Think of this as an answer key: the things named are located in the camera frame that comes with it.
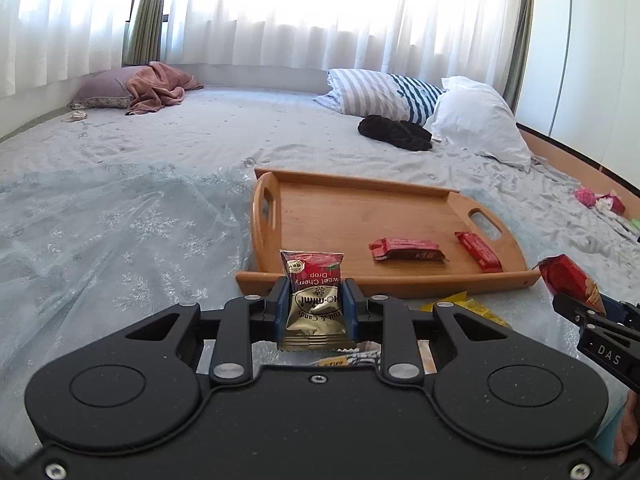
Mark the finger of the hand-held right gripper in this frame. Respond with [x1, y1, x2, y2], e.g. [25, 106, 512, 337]
[597, 294, 640, 331]
[552, 292, 609, 334]

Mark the white pillow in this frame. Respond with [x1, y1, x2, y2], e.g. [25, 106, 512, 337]
[429, 75, 532, 172]

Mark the person's right hand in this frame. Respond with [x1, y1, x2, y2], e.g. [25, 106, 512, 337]
[613, 389, 640, 466]

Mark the wooden bed headboard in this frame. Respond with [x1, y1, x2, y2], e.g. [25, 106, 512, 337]
[515, 122, 640, 222]

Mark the striped pillow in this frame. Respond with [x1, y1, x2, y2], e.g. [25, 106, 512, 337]
[312, 68, 447, 129]

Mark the red snack bag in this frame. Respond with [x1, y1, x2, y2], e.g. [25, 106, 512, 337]
[532, 253, 607, 316]

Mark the green curtain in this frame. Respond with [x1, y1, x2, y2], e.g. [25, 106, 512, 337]
[501, 0, 536, 107]
[121, 0, 173, 65]

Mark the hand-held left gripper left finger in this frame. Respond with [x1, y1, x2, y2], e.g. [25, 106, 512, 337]
[125, 277, 291, 387]

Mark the wooden tray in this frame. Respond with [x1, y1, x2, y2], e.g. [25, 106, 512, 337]
[235, 167, 542, 301]

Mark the bed with grey sheet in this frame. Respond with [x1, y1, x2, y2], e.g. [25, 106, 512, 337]
[0, 62, 640, 463]

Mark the white sheer curtain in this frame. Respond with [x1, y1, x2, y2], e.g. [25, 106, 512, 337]
[159, 0, 532, 92]
[0, 0, 147, 98]

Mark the yellow snack packet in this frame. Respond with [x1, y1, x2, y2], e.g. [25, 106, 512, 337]
[420, 290, 514, 331]

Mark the light blue tulle fabric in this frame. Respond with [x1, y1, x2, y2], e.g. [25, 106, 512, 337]
[0, 159, 283, 378]

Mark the pink blanket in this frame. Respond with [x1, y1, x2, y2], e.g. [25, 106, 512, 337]
[124, 61, 205, 116]

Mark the black cloth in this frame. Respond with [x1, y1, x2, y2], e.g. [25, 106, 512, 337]
[357, 114, 434, 152]

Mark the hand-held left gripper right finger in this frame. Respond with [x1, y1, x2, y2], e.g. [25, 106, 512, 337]
[343, 278, 512, 387]

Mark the red wrapped snack bar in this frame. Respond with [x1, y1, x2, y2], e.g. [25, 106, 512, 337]
[454, 230, 503, 274]
[368, 237, 448, 264]

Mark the red and gold candy packet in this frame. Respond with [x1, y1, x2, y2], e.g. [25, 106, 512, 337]
[278, 249, 359, 354]

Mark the purple pillow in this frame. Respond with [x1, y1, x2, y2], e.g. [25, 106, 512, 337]
[69, 67, 152, 110]

